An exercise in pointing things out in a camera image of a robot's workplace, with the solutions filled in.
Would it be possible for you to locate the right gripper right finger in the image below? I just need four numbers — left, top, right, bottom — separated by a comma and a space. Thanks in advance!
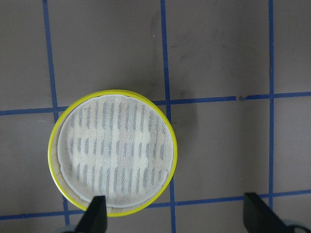
243, 192, 291, 233

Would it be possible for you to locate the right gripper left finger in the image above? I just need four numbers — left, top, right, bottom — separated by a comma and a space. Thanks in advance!
75, 196, 107, 233

